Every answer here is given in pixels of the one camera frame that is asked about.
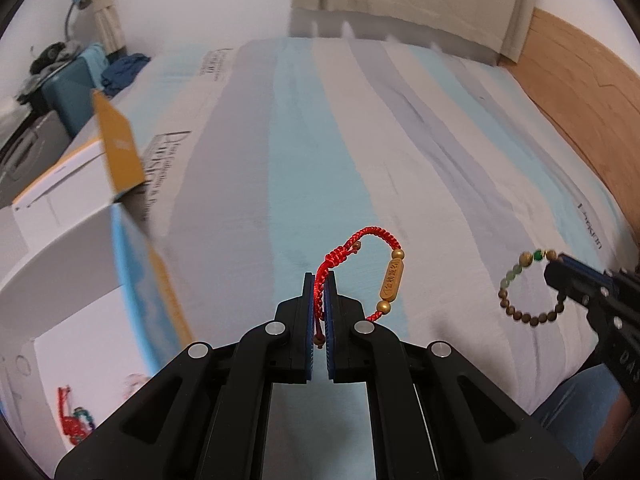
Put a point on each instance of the teal cloth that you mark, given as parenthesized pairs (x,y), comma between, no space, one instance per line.
(95,60)

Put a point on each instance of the person's leg in jeans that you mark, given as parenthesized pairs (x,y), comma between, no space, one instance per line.
(575,410)

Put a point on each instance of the dark blue cloth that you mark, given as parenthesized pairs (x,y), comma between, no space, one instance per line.
(122,72)

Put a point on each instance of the person's right forearm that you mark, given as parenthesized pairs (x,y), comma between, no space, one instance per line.
(618,425)

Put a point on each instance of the white cardboard box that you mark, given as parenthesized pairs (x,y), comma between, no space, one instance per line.
(65,280)

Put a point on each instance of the teal suitcase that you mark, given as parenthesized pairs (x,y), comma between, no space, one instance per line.
(70,95)

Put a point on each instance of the tied beige curtain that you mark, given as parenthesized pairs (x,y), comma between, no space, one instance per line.
(110,25)

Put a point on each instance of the dark clothes pile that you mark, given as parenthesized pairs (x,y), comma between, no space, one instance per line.
(50,55)

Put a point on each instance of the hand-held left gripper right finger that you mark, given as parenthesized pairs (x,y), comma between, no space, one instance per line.
(330,320)

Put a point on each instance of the wooden headboard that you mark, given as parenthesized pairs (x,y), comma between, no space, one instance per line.
(580,90)

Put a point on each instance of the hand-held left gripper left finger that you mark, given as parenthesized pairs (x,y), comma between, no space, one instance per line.
(311,310)

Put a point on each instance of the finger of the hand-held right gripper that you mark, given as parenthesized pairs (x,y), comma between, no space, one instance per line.
(575,282)

